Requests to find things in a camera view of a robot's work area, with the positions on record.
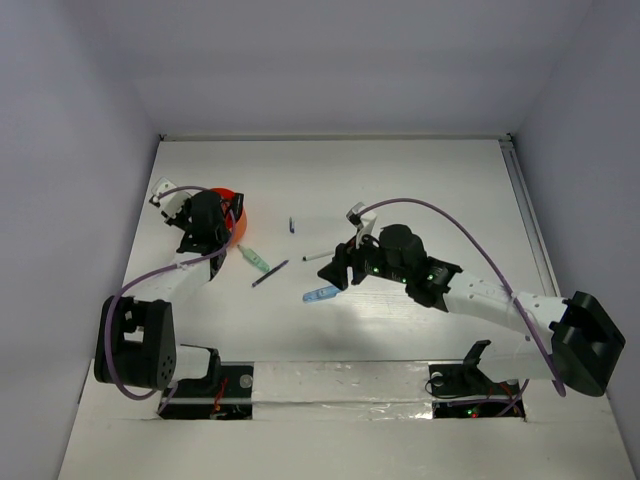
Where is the aluminium side rail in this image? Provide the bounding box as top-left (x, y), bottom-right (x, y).
top-left (499, 139), bottom-right (579, 354)

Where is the orange highlighter black body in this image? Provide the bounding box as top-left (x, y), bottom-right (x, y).
top-left (230, 192), bottom-right (244, 218)

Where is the green correction tape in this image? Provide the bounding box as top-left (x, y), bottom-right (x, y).
top-left (237, 245), bottom-right (270, 273)

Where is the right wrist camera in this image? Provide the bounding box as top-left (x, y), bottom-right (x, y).
top-left (346, 202), bottom-right (377, 249)

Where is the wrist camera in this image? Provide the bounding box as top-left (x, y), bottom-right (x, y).
top-left (149, 177), bottom-right (190, 219)
top-left (346, 202), bottom-right (377, 249)

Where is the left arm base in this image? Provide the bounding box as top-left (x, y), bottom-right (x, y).
top-left (157, 345), bottom-right (254, 420)

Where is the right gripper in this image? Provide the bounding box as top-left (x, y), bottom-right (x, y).
top-left (316, 227), bottom-right (410, 290)

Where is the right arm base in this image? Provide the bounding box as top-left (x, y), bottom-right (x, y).
top-left (424, 340), bottom-right (526, 420)

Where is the orange round container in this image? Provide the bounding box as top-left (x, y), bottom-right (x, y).
top-left (211, 187), bottom-right (248, 246)

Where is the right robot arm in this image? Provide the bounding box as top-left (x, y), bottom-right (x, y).
top-left (317, 224), bottom-right (626, 397)

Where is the purple pen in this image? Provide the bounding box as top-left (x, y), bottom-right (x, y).
top-left (251, 259), bottom-right (290, 288)

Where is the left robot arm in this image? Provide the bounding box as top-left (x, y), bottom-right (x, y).
top-left (94, 180), bottom-right (244, 400)

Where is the black capped white marker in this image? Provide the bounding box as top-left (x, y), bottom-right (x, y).
top-left (302, 250), bottom-right (333, 262)

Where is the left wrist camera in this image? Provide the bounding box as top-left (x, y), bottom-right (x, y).
top-left (149, 177), bottom-right (190, 219)

